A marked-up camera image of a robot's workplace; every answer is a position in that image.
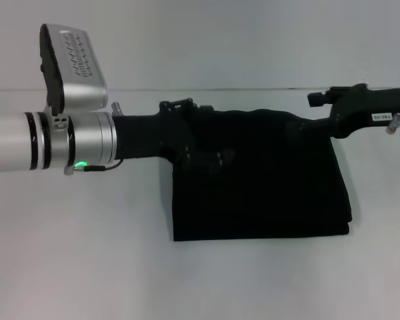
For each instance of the black t-shirt with white print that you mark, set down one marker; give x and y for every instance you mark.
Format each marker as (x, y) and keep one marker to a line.
(260, 186)

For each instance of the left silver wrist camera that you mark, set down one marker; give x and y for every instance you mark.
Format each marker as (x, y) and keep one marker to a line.
(73, 70)

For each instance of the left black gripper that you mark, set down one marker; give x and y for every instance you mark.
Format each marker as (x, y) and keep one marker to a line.
(150, 136)

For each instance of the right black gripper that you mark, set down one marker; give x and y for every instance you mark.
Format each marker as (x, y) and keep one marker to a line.
(370, 110)

